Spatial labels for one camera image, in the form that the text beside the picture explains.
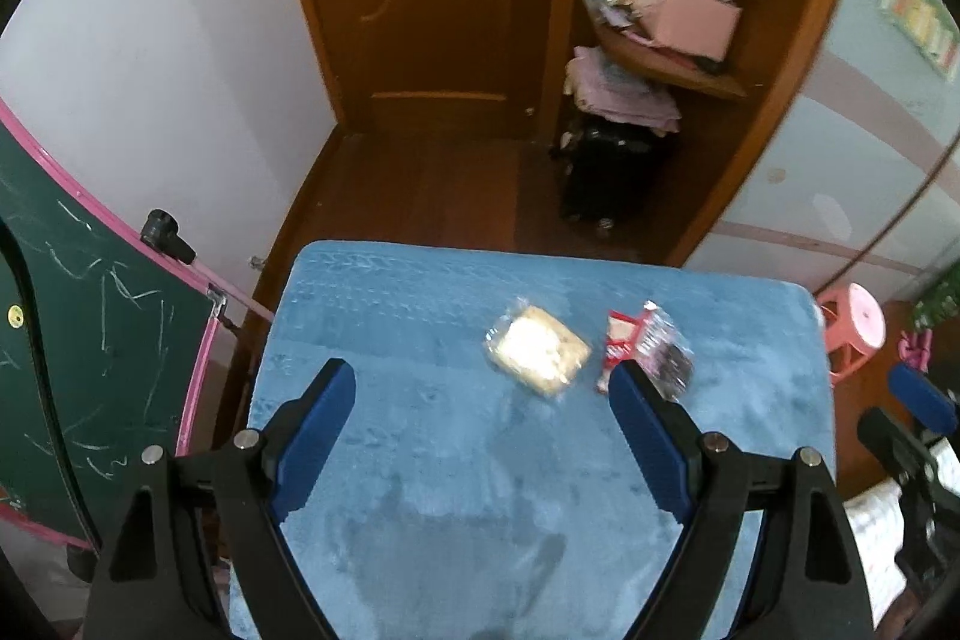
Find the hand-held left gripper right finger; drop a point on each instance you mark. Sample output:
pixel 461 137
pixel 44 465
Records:
pixel 649 437

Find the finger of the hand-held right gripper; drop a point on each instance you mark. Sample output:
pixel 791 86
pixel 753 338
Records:
pixel 896 445
pixel 922 396

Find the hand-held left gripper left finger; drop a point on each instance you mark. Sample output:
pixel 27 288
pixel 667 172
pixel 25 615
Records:
pixel 315 437

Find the red dark snack packet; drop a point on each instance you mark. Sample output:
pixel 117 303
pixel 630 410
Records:
pixel 660 347

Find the yellow cake packet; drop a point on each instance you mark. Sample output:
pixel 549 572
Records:
pixel 536 347

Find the pink toy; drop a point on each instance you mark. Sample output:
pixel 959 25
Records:
pixel 915 349

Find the green bag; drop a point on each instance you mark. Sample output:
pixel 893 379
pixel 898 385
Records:
pixel 937 306

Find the pink plastic stool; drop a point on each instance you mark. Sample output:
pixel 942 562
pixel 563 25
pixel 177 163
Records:
pixel 855 325

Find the blue plush blanket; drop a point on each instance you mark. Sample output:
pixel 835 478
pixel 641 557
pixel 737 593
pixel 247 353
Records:
pixel 450 460

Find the black easel knob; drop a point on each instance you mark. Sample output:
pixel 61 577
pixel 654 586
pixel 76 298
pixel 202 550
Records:
pixel 165 233

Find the floral sliding wardrobe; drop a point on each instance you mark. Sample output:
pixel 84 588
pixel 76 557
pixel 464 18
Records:
pixel 825 160

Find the black suitcase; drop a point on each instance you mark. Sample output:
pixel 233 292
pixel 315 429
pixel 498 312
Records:
pixel 607 175

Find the yellow smiley magnet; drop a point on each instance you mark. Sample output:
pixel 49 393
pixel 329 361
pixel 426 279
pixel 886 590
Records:
pixel 14 314

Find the wooden shelf unit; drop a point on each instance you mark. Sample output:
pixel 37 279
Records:
pixel 772 108

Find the pink folded cloth stack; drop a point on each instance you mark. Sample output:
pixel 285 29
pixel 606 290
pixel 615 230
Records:
pixel 622 93

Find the green chalkboard pink frame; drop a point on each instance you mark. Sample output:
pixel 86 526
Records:
pixel 90 347

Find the wall poster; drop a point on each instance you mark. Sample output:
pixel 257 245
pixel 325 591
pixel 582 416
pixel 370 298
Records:
pixel 922 10

